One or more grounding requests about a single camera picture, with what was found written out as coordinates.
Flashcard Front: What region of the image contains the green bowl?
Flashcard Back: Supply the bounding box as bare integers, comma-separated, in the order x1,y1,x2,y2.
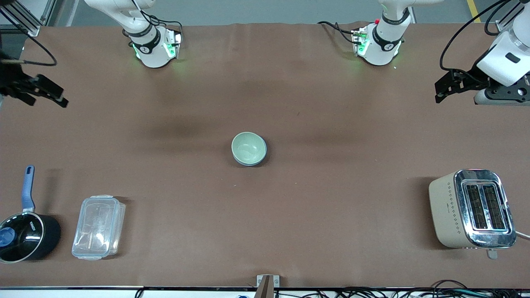
231,132,267,164

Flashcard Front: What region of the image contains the blue bowl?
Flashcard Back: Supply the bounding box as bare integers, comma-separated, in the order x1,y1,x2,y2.
232,152,267,167

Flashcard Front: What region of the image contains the beige and chrome toaster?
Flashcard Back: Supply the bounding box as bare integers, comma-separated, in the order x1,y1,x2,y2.
429,169,517,260

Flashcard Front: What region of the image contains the glass lid with blue knob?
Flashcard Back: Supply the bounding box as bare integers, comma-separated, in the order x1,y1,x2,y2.
0,212,45,264

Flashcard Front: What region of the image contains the clear plastic food container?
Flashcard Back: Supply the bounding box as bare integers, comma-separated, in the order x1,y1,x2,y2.
72,195,126,261

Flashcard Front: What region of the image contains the brown table cover sheet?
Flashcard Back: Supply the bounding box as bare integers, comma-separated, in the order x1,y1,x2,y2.
0,22,530,289

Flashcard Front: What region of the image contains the black cable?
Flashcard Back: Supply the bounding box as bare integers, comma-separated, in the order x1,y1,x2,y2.
484,0,523,37
439,0,512,79
430,279,470,291
130,0,184,36
317,21,357,44
0,7,58,67

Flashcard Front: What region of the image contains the aluminium frame profile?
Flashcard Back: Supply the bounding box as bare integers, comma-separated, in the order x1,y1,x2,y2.
496,0,525,32
0,0,57,38

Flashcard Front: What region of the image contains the dark saucepan with blue handle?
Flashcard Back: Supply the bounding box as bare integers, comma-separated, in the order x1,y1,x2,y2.
0,166,62,264

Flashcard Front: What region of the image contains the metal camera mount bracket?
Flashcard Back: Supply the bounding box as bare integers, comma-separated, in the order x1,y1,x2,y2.
256,274,280,298

